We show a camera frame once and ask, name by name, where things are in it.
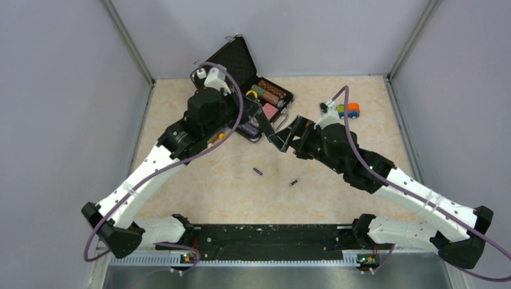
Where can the yellow round chip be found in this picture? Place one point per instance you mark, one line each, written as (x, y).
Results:
(252, 94)

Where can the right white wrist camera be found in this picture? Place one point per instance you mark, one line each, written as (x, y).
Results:
(329, 114)

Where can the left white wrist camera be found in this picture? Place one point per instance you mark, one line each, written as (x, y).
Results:
(214, 79)

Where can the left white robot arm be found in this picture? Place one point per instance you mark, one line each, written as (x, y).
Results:
(209, 112)

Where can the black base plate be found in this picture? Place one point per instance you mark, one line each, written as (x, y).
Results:
(277, 242)

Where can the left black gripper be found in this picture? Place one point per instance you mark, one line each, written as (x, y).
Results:
(250, 108)

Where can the colourful block toy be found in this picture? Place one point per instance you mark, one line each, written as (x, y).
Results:
(216, 138)

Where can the colourful toy car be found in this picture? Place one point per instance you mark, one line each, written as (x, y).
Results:
(352, 110)

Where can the pink card deck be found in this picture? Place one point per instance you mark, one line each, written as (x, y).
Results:
(269, 111)

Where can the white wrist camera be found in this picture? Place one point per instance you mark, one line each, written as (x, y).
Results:
(329, 114)
(214, 79)

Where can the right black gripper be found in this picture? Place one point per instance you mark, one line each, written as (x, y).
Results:
(300, 127)

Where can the open black chip case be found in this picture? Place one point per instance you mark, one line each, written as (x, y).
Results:
(237, 59)

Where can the purple battery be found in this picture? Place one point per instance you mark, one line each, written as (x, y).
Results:
(257, 171)

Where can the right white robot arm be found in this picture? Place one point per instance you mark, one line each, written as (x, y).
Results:
(450, 230)

